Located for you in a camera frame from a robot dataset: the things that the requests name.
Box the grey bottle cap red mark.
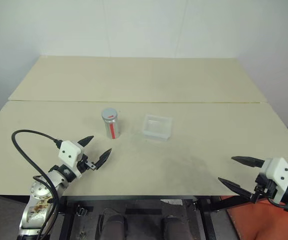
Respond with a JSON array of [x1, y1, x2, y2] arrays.
[[101, 107, 118, 121]]

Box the clear plastic tray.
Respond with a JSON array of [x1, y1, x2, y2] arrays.
[[142, 114, 172, 143]]

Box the black metal table frame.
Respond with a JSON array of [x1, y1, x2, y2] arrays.
[[58, 194, 228, 240]]

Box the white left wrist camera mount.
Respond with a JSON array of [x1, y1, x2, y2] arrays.
[[58, 140, 83, 179]]

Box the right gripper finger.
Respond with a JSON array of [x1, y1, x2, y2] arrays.
[[230, 155, 265, 169], [217, 177, 256, 203]]

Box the silver can with red stripe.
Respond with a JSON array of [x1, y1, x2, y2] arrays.
[[103, 116, 121, 140]]

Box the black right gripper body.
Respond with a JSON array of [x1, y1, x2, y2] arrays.
[[252, 173, 278, 199]]

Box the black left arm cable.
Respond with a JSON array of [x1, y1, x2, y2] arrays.
[[11, 129, 63, 240]]

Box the dark grey rounded shape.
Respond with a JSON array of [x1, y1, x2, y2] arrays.
[[99, 214, 128, 240]]

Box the orange sheet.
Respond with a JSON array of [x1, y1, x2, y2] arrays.
[[220, 194, 288, 240]]

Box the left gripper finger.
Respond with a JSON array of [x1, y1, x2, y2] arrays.
[[77, 135, 95, 149], [95, 148, 112, 171]]

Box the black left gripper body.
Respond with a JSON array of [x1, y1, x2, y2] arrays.
[[75, 148, 97, 174]]

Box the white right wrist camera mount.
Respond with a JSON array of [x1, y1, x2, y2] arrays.
[[260, 156, 288, 204]]

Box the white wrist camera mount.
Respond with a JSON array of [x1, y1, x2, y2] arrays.
[[260, 156, 288, 204], [58, 140, 83, 179]]

